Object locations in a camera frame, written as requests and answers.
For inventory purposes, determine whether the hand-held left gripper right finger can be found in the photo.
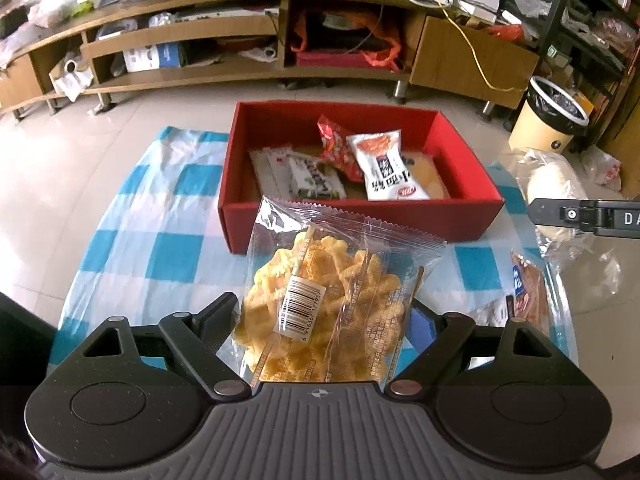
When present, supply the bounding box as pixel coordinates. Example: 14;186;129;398
385;307;581;402

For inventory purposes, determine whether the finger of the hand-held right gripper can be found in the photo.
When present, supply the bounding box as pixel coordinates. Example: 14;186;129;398
529;199;608;235

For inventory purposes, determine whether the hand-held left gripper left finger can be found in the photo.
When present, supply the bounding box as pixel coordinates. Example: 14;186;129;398
55;291;251;403

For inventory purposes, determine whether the brown snack packet blue label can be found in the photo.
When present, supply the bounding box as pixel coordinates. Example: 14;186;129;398
509;251;553;333

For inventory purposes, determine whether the clear bag of yellow crackers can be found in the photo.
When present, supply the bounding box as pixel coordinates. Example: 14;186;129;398
235;196;447;383

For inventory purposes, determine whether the red cardboard box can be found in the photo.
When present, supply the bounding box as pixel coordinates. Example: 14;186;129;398
216;101;505;257

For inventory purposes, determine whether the white snack packet red label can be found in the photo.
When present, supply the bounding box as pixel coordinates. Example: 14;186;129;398
346;129;432;202

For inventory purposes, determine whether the long white red packet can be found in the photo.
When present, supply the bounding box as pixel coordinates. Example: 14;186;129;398
287;156;347;200

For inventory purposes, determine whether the white plastic bag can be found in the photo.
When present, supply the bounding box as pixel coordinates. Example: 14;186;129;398
580;147;623;191

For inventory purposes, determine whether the cream trash bin black liner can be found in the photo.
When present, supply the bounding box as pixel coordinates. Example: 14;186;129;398
509;76;591;153

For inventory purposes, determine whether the blue white checkered tablecloth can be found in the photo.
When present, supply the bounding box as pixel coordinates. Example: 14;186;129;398
59;126;581;376

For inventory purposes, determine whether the red plastic bag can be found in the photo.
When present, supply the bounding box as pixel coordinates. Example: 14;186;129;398
487;24;526;43

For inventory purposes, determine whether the dark furniture piece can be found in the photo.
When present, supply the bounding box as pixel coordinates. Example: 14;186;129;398
0;290;58;386

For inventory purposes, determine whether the black metal storage rack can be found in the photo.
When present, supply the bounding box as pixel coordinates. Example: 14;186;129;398
500;0;640;126

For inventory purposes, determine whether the orange bag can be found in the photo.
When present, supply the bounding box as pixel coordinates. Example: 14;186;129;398
290;7;403;71

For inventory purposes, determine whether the white and blue carton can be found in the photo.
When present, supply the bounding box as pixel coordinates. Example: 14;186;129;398
124;44;182;72

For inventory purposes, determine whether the wooden television stand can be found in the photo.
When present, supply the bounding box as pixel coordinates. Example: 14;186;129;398
0;0;541;121

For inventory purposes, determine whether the yellow cable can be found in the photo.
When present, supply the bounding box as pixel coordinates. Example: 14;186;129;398
395;0;526;92

